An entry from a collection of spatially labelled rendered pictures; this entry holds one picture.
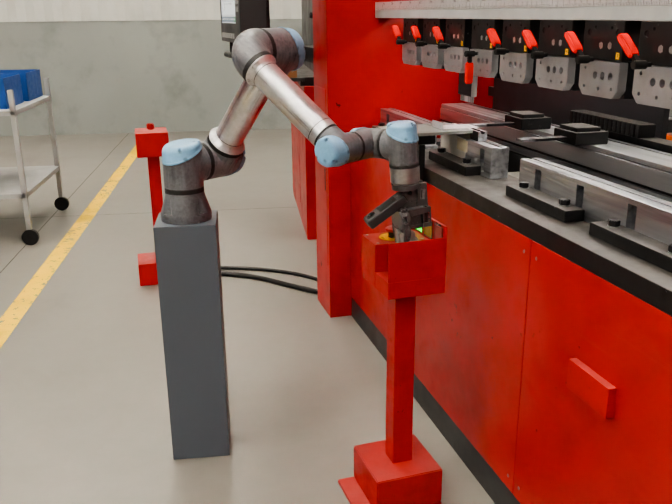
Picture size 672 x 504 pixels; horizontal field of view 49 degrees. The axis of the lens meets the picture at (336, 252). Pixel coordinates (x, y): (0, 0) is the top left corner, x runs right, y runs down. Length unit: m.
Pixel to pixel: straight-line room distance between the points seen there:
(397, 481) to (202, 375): 0.68
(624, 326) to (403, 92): 1.98
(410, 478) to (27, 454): 1.26
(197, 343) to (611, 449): 1.24
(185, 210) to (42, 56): 7.45
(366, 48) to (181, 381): 1.64
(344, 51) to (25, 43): 6.72
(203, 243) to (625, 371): 1.22
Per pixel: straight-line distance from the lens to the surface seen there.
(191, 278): 2.26
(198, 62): 9.32
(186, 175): 2.21
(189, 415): 2.45
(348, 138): 1.82
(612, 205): 1.81
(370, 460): 2.25
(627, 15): 1.76
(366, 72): 3.29
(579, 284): 1.72
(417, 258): 1.91
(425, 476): 2.22
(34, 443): 2.76
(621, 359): 1.63
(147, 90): 9.39
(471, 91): 2.48
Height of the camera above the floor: 1.36
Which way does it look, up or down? 18 degrees down
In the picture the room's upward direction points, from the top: 1 degrees counter-clockwise
